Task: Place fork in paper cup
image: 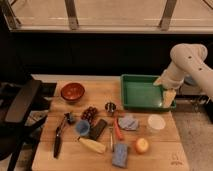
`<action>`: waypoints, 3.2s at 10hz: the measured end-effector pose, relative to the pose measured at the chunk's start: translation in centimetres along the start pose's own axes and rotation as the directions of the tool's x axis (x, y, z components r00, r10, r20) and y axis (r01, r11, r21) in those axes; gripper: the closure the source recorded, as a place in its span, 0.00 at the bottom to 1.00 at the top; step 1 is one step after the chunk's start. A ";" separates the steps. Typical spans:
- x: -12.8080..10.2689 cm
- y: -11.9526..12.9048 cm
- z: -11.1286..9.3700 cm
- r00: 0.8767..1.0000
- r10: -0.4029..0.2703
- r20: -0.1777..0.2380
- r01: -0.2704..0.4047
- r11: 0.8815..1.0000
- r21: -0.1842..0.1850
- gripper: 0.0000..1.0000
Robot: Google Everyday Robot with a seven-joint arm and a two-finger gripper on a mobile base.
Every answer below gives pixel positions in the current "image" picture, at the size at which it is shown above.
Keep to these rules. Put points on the red brown bowl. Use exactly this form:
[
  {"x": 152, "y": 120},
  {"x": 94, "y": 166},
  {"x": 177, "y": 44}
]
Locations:
[{"x": 72, "y": 92}]

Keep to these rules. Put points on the green plastic tray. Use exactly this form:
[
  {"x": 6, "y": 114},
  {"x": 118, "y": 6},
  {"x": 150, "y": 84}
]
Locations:
[{"x": 139, "y": 93}]

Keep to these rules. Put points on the orange apple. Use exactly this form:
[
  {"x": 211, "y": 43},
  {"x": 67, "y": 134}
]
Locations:
[{"x": 141, "y": 145}]

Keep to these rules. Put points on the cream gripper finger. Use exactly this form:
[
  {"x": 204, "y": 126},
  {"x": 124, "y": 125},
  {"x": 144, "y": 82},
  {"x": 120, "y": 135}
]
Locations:
[{"x": 168, "y": 97}]

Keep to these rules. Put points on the blue paper cup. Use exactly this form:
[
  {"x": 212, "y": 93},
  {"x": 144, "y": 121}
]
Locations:
[{"x": 82, "y": 128}]

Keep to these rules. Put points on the grey round bowl background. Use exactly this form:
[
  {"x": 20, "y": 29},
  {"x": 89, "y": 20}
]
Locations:
[{"x": 189, "y": 81}]

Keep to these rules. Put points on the bunch of dark grapes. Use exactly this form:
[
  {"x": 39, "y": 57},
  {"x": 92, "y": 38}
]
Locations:
[{"x": 89, "y": 114}]

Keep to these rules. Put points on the small metal cup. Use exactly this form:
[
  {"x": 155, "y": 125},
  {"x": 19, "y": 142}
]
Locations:
[{"x": 110, "y": 108}]

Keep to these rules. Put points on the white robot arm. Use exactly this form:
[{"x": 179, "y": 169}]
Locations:
[{"x": 186, "y": 59}]

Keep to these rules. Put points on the black rectangular block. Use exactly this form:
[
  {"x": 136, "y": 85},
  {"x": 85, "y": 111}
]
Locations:
[{"x": 97, "y": 129}]

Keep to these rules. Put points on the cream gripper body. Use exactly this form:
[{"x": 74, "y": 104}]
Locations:
[{"x": 165, "y": 83}]

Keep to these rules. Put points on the small dark blue clip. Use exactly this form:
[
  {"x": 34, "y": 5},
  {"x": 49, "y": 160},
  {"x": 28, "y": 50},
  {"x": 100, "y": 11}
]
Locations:
[{"x": 70, "y": 118}]

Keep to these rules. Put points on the black office chair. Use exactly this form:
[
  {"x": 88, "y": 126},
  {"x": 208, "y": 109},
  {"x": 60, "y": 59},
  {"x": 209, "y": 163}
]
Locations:
[{"x": 13, "y": 129}]

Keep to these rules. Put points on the blue sponge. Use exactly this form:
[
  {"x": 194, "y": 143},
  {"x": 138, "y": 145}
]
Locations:
[{"x": 120, "y": 155}]

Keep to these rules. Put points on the black handled peeler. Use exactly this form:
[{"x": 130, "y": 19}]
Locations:
[{"x": 57, "y": 142}]

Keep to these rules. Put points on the orange carrot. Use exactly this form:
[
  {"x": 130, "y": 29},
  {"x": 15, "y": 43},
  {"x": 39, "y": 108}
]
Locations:
[{"x": 118, "y": 133}]

